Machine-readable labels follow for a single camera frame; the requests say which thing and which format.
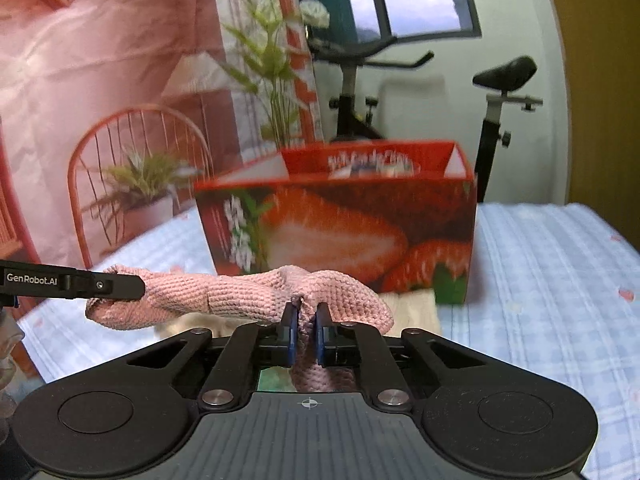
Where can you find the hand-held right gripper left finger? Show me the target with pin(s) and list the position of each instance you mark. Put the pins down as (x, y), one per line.
(291, 345)

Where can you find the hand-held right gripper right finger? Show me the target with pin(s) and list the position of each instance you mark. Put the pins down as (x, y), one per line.
(320, 345)

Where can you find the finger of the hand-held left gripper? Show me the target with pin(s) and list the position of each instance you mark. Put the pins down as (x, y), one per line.
(120, 285)

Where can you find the pink knitted scarf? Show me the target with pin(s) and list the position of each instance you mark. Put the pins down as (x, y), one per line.
(225, 296)

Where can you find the red strawberry print box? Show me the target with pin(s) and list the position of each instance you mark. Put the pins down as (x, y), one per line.
(350, 230)

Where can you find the person's left hand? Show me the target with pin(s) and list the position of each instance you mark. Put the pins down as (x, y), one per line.
(7, 335)

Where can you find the beige knitted cloth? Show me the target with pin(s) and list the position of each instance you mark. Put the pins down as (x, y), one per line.
(415, 311)

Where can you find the white packet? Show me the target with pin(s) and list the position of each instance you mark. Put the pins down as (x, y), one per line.
(372, 169)

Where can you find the black exercise bike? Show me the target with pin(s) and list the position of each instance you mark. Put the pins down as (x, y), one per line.
(350, 110)

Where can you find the blue plaid bed sheet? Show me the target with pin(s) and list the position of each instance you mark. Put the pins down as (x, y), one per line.
(550, 285)

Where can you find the wooden door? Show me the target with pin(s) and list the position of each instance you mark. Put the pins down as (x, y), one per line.
(600, 110)

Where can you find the pink room print wall poster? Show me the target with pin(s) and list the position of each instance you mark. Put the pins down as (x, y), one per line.
(100, 60)

